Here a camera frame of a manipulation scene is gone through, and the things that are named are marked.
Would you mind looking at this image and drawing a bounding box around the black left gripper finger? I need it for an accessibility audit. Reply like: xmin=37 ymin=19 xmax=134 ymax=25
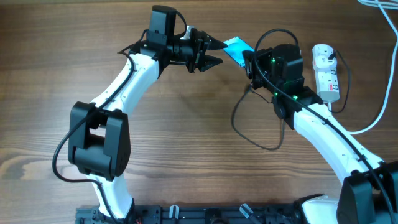
xmin=198 ymin=55 xmax=223 ymax=72
xmin=206 ymin=35 xmax=228 ymax=50

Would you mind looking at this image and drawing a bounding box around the black USB charging cable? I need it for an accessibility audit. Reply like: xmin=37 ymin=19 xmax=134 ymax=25
xmin=231 ymin=83 xmax=286 ymax=152

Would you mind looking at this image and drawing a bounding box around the Galaxy smartphone with cyan screen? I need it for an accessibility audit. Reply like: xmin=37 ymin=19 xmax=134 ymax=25
xmin=223 ymin=37 xmax=254 ymax=68

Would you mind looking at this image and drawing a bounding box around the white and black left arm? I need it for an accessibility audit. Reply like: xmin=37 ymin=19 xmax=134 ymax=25
xmin=52 ymin=5 xmax=227 ymax=223

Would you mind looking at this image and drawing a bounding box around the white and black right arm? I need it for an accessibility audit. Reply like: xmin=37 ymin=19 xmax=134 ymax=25
xmin=242 ymin=42 xmax=397 ymax=223

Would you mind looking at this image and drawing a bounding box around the white charger plug adapter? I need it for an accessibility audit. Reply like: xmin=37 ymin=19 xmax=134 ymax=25
xmin=313 ymin=55 xmax=337 ymax=71

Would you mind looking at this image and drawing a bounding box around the white power strip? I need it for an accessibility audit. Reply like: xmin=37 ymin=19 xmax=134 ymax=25
xmin=312 ymin=44 xmax=340 ymax=103

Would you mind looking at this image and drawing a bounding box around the white power strip cable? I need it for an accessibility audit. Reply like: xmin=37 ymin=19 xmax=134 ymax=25
xmin=328 ymin=0 xmax=398 ymax=135

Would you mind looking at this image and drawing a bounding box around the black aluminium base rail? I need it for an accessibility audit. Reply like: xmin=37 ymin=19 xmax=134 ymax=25
xmin=74 ymin=203 xmax=299 ymax=224

